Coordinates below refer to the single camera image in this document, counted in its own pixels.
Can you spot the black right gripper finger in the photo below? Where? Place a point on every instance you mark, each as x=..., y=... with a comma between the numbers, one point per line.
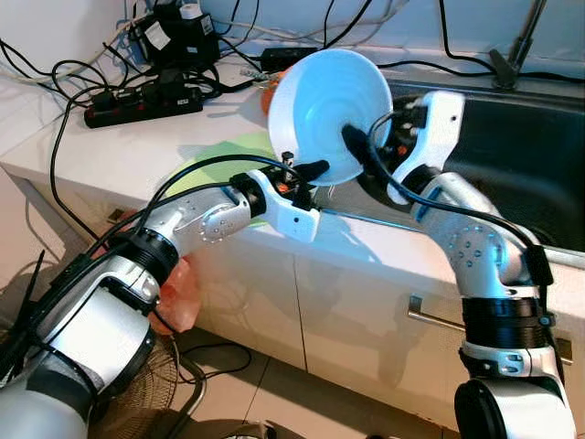
x=364, y=151

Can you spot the white ribbed bowl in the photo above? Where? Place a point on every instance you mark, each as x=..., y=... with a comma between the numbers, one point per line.
x=320, y=101

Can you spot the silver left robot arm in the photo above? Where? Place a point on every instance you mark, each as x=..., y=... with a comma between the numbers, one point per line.
x=206, y=215

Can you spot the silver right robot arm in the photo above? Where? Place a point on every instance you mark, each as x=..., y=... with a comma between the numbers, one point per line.
x=475, y=247

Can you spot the light green plate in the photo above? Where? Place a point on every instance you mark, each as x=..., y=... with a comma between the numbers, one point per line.
x=228, y=146

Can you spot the orange square bowl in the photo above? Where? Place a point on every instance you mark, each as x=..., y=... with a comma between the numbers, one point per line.
x=267, y=96

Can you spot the small black power adapter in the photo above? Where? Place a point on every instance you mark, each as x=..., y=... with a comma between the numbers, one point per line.
x=283, y=58

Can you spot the stainless steel sink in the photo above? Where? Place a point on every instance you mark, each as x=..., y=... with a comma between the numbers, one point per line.
x=512, y=146

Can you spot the metal faucet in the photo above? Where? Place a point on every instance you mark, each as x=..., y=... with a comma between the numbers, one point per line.
x=505, y=73

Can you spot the orange plastic bag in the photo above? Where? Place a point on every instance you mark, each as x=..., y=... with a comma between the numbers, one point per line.
x=178, y=293

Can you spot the black power strip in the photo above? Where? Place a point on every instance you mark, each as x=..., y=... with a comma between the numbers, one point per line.
x=137, y=105

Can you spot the black charger box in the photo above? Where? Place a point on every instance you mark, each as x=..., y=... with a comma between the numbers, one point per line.
x=178, y=37

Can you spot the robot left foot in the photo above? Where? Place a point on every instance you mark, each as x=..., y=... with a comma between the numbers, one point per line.
x=247, y=432

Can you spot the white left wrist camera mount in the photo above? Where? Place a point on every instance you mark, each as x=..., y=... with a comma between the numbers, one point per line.
x=297, y=219

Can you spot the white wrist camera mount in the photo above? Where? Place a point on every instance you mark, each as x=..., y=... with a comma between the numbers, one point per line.
x=297, y=219
x=439, y=128

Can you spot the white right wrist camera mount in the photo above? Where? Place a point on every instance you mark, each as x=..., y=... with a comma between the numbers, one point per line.
x=439, y=128

